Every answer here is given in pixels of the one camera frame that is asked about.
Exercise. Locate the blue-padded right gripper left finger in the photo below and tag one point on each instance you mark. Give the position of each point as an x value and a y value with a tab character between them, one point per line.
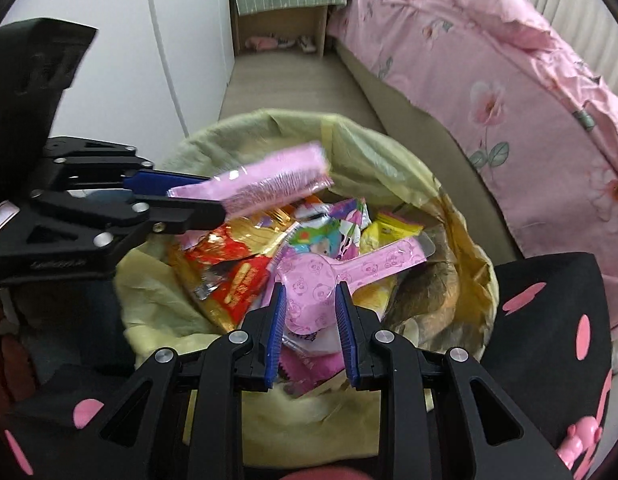
272	336

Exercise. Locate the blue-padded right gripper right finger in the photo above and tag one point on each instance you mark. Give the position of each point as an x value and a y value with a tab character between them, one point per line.
347	319

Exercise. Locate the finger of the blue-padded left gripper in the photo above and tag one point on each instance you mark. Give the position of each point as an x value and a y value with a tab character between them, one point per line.
169	215
153	182

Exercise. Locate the pink panda blister pack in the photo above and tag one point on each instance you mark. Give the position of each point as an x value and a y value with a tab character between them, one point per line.
310	279

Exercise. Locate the red gold snack wrapper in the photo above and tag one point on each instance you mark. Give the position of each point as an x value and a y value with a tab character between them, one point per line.
227	269

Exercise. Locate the pink plastic wrapper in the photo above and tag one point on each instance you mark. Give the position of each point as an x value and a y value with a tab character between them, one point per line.
276	180

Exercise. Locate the yellow purple snack bag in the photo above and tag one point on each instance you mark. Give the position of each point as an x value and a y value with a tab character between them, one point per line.
385	229

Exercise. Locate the pink cartoon tissue pack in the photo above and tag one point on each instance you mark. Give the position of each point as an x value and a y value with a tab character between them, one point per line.
330	229

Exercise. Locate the black pink patterned tablecloth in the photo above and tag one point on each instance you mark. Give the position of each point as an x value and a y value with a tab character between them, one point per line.
442	416

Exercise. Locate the wooden bedside cabinet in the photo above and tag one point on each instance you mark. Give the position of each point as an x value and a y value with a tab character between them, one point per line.
290	23

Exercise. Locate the pink floral quilt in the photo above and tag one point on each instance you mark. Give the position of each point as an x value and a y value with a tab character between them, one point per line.
539	128

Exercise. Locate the pink caterpillar toy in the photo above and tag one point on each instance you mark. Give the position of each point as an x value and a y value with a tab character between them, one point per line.
580	437

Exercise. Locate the beige window curtain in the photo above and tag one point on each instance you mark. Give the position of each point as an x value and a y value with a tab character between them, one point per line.
589	27

